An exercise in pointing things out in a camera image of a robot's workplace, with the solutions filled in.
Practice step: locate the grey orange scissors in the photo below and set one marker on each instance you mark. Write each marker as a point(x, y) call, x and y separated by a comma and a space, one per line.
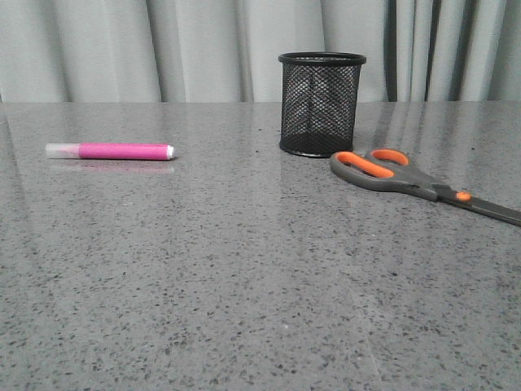
point(389, 170)

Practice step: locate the pink marker pen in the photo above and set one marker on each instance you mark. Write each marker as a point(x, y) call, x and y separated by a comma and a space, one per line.
point(110, 151)

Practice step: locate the black mesh pen cup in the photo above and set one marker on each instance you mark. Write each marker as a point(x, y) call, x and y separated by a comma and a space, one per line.
point(319, 102)

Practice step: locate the grey curtain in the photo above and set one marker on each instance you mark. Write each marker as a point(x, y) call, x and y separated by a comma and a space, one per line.
point(227, 51)

